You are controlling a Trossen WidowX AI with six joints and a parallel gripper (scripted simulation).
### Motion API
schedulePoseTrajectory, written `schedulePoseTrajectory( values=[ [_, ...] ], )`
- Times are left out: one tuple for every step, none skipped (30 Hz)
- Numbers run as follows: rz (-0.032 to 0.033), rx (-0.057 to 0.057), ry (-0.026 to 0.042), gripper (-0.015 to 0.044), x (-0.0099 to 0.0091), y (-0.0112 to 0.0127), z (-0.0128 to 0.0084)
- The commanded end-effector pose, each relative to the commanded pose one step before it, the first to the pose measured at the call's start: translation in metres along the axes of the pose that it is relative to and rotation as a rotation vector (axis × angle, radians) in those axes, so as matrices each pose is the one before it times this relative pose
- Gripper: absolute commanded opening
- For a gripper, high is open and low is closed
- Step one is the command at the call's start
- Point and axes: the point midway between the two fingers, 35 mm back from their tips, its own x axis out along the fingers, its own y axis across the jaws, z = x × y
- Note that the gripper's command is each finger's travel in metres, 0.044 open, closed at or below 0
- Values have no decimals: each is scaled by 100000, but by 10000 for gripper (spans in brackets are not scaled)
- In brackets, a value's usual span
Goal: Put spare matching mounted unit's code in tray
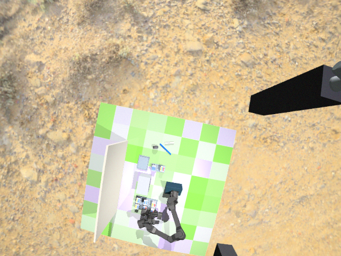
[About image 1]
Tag beige flat panel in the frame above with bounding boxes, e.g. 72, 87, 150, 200
93, 140, 128, 243

